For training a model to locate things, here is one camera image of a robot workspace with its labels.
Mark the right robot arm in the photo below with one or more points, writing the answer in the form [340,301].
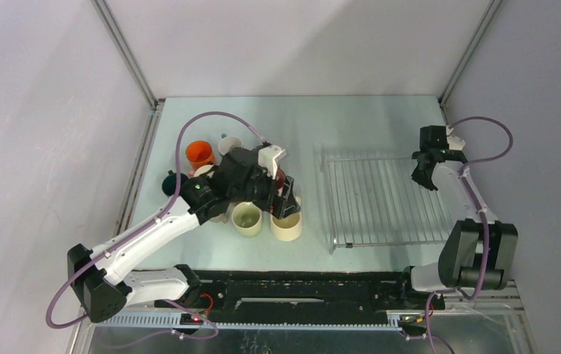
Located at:
[480,249]

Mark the wire dish rack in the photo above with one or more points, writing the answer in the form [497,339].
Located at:
[372,201]

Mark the pale green cup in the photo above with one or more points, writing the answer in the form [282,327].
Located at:
[247,219]

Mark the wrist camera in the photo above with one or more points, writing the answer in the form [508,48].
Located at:
[268,157]
[454,142]

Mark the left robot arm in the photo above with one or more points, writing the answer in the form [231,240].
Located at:
[104,278]

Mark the cream cup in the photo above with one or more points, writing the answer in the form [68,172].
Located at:
[287,229]

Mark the pink patterned mug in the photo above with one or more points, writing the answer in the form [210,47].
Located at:
[280,179]

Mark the beige mug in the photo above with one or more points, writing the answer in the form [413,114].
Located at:
[222,218]

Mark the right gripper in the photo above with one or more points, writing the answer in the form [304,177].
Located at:
[417,176]

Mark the dark green mug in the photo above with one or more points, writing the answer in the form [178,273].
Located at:
[169,183]

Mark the grey cable duct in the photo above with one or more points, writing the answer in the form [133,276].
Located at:
[178,320]

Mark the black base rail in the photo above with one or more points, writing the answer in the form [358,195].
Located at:
[303,297]

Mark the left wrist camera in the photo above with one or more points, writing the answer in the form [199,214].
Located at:
[268,157]

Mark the orange mug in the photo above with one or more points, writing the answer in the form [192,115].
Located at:
[200,153]

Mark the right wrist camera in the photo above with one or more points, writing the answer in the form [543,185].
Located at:
[454,142]

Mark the pink cup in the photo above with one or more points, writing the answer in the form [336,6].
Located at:
[206,170]

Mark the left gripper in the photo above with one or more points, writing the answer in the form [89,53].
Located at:
[281,206]

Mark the light blue mug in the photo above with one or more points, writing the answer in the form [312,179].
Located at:
[228,143]

